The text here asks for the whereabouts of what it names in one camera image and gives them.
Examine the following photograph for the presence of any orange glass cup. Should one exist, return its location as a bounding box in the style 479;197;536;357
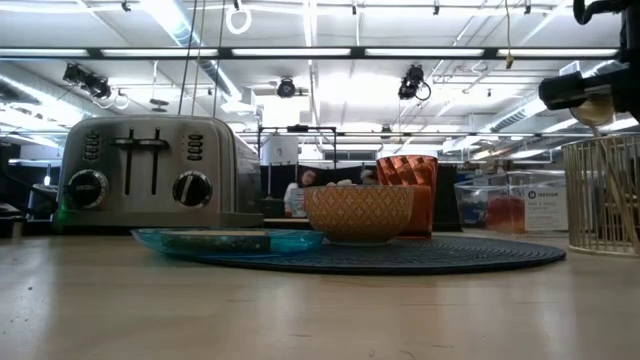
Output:
375;154;440;239

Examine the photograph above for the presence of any silver four-slot toaster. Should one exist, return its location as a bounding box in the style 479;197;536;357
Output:
53;114;266;236

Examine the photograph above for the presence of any white cable loop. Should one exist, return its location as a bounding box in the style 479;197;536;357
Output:
224;3;253;36

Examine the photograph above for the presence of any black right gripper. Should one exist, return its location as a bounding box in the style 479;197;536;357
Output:
538;4;640;120

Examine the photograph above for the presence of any red toy fruit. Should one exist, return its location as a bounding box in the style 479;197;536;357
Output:
483;195;528;234

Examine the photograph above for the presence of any black background frame stand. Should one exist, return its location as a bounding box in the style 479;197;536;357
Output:
257;125;338;169

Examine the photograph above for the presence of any white cylinder tank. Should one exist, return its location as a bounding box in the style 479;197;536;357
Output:
259;135;301;167

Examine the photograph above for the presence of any gold wire cup holder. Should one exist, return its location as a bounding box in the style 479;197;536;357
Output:
561;133;640;258

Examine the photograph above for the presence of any yellow hanging cable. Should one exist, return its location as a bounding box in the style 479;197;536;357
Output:
503;0;517;71

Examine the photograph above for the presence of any black overhead rig bar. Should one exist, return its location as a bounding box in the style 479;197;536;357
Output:
0;46;621;61

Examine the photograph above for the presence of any clear plastic bin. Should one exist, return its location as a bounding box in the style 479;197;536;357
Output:
454;169;572;236

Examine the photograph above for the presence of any orange patterned bowl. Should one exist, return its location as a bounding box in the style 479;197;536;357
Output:
302;184;416;247

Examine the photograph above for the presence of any dark round woven placemat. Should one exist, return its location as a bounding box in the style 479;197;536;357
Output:
193;234;568;276

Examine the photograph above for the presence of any thin black hanging cable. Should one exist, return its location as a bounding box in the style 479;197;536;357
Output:
191;0;207;117
177;0;199;117

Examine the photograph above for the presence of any black ceiling spotlight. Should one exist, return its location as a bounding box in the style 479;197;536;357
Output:
275;76;298;99
397;63;433;102
61;62;113;100

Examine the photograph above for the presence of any teal glass plate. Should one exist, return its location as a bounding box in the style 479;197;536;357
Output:
130;227;327;261

